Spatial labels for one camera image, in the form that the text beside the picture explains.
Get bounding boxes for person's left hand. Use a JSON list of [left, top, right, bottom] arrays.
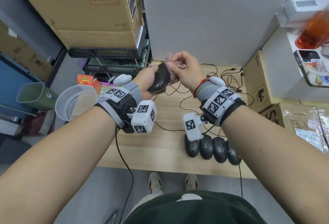
[[132, 63, 171, 101]]

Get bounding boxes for person's right hand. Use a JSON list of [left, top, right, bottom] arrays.
[[166, 51, 209, 95]]

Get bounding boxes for black computer mouse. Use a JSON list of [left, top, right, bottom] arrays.
[[184, 134, 200, 158], [148, 63, 172, 93], [199, 134, 215, 160], [226, 140, 242, 166], [212, 136, 230, 164]]

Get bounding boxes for pink fluffy wiping cloth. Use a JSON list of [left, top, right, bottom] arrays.
[[164, 53, 186, 85]]

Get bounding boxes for tangle of black mouse cables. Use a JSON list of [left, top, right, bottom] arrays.
[[153, 63, 255, 140]]

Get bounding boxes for person's left forearm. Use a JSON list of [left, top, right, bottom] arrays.
[[0, 106, 117, 224]]

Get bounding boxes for person's right forearm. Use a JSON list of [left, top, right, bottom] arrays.
[[220, 105, 329, 224]]

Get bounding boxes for person's left shoe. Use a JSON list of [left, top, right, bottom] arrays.
[[148, 172, 164, 195]]

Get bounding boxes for person's beige trousers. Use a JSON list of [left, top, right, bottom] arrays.
[[128, 193, 155, 214]]

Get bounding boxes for person's dark shirt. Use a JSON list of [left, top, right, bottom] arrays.
[[123, 190, 268, 224]]

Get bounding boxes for grey left wrist sleeve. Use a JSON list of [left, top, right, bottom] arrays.
[[123, 81, 143, 101]]

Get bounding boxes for grey wrist sleeve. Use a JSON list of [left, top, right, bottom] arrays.
[[196, 81, 219, 103], [123, 81, 143, 101]]

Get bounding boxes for white left wrist puck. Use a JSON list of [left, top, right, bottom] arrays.
[[113, 74, 133, 86]]

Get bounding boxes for white wrist puck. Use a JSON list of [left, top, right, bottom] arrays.
[[113, 74, 133, 86], [209, 76, 227, 88]]

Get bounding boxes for grey right wrist sleeve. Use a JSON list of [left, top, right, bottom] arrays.
[[196, 81, 219, 103]]

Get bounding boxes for white right wrist puck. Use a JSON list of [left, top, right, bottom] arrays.
[[209, 76, 227, 88]]

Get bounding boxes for plain orange small box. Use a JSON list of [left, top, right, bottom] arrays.
[[92, 78, 103, 94]]

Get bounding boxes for black stacked tray rack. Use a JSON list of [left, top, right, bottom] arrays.
[[68, 11, 153, 82]]

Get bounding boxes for orange box with green print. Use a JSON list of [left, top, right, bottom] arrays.
[[77, 74, 95, 86]]

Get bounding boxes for plain cardboard box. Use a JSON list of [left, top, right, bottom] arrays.
[[52, 17, 145, 50]]

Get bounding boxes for small stamped cardboard box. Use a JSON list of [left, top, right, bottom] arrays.
[[242, 50, 281, 114]]

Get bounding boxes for clear plastic basin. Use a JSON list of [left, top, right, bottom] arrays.
[[55, 85, 98, 122]]

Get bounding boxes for large white box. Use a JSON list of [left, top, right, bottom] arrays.
[[262, 26, 329, 101]]

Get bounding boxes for dark red bag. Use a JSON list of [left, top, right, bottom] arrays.
[[23, 109, 56, 137]]

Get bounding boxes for large stamped cardboard box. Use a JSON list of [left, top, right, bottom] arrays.
[[8, 0, 145, 32]]

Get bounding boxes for green trash bin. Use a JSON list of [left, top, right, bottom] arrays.
[[16, 82, 59, 111]]

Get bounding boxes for phone with colourful case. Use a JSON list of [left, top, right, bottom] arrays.
[[294, 49, 329, 88]]

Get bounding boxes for small white boxes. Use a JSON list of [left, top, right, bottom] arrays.
[[275, 0, 329, 28]]

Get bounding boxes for white chest device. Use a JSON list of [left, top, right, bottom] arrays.
[[176, 193, 203, 202]]

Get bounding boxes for cardboard box with small prints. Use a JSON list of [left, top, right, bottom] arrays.
[[0, 19, 55, 82]]

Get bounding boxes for cardboard box with black logo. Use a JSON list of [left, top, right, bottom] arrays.
[[259, 103, 329, 154]]

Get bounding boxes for orange bottle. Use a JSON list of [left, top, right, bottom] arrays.
[[295, 10, 329, 50]]

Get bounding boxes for blue panel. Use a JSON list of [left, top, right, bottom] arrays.
[[0, 54, 44, 116]]

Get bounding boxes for grey slatted panel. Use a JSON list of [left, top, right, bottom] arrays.
[[0, 111, 23, 127]]

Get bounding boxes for dark grey padded seat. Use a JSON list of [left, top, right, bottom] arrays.
[[0, 135, 31, 165]]

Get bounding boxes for red string bracelet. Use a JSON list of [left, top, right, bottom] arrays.
[[193, 78, 211, 99]]

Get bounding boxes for left wrist camera rig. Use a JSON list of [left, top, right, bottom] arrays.
[[94, 86, 158, 134]]

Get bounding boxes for black left rig cable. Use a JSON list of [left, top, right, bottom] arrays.
[[115, 126, 134, 222]]

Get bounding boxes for black rig cable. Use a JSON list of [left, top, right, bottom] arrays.
[[238, 164, 244, 198], [115, 126, 134, 222]]

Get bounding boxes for black right rig cable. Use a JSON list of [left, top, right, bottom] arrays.
[[238, 164, 244, 198]]

